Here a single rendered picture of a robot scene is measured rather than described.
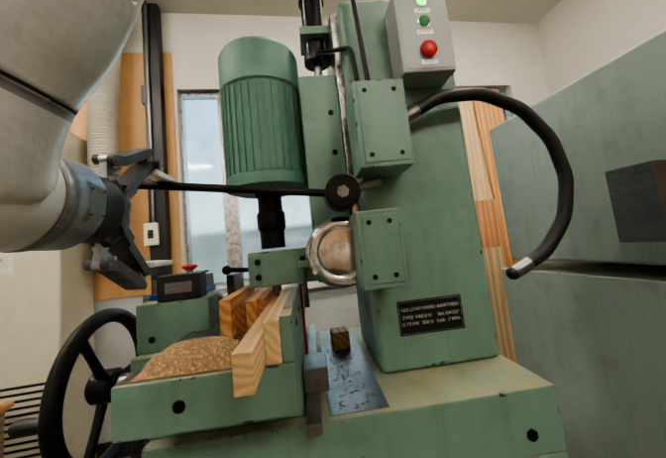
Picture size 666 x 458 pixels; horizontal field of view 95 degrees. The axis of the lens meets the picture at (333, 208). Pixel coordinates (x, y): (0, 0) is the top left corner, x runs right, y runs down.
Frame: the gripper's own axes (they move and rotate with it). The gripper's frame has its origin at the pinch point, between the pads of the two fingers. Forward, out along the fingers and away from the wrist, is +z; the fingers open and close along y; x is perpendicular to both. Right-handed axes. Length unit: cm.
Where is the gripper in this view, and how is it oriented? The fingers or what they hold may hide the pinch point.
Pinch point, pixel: (163, 220)
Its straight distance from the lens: 57.8
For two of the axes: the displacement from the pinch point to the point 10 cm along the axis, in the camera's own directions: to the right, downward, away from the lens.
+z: -0.7, 1.2, 9.9
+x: -10.0, 0.1, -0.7
